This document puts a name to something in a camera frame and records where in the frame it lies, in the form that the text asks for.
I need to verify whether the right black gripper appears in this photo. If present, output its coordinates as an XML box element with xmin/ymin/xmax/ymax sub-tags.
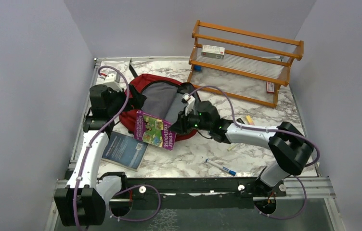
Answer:
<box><xmin>169</xmin><ymin>106</ymin><xmax>211</xmax><ymax>135</ymax></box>

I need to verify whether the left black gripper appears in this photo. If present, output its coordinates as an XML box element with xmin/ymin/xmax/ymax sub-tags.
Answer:
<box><xmin>106</xmin><ymin>83</ymin><xmax>146</xmax><ymax>116</ymax></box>

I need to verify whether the red student backpack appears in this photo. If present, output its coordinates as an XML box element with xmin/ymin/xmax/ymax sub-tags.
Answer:
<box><xmin>129</xmin><ymin>74</ymin><xmax>195</xmax><ymax>124</ymax></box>

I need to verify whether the purple treehouse storybook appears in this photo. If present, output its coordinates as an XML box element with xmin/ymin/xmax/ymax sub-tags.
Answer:
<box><xmin>133</xmin><ymin>110</ymin><xmax>176</xmax><ymax>151</ymax></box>

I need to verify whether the dark blue book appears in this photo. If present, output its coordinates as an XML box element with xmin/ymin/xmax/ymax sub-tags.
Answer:
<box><xmin>102</xmin><ymin>131</ymin><xmax>149</xmax><ymax>171</ymax></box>

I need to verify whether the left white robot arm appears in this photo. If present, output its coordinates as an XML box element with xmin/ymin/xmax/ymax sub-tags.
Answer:
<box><xmin>54</xmin><ymin>84</ymin><xmax>146</xmax><ymax>229</ymax></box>

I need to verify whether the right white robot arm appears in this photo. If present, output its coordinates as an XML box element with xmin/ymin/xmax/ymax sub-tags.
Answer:
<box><xmin>169</xmin><ymin>101</ymin><xmax>315</xmax><ymax>196</ymax></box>

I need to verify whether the pink black highlighter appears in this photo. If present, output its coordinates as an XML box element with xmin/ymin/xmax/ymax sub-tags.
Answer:
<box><xmin>236</xmin><ymin>118</ymin><xmax>246</xmax><ymax>125</ymax></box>

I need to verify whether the yellow highlighter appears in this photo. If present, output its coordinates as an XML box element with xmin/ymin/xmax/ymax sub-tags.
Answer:
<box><xmin>246</xmin><ymin>115</ymin><xmax>255</xmax><ymax>126</ymax></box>

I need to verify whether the small blue block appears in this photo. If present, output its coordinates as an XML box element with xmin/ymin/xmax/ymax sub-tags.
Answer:
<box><xmin>193</xmin><ymin>65</ymin><xmax>202</xmax><ymax>72</ymax></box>

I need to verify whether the white blue marker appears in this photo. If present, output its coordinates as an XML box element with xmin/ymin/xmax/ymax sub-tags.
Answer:
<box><xmin>205</xmin><ymin>158</ymin><xmax>236</xmax><ymax>176</ymax></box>

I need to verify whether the white box on shelf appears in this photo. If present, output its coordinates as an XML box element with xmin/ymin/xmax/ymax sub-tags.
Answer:
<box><xmin>201</xmin><ymin>45</ymin><xmax>225</xmax><ymax>59</ymax></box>

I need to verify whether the orange wooden shelf rack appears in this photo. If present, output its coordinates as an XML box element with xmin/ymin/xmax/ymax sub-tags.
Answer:
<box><xmin>187</xmin><ymin>20</ymin><xmax>304</xmax><ymax>108</ymax></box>

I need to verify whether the small red white box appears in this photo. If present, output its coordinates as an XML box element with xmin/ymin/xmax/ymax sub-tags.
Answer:
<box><xmin>266</xmin><ymin>81</ymin><xmax>275</xmax><ymax>94</ymax></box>

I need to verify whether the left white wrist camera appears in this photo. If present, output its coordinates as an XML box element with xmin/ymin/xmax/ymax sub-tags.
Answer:
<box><xmin>98</xmin><ymin>73</ymin><xmax>122</xmax><ymax>91</ymax></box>

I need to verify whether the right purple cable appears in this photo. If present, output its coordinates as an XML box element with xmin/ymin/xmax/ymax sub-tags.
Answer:
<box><xmin>187</xmin><ymin>85</ymin><xmax>321</xmax><ymax>220</ymax></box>

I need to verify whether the black metal base rail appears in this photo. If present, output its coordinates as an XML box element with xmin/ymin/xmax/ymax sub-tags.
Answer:
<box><xmin>52</xmin><ymin>169</ymin><xmax>336</xmax><ymax>211</ymax></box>

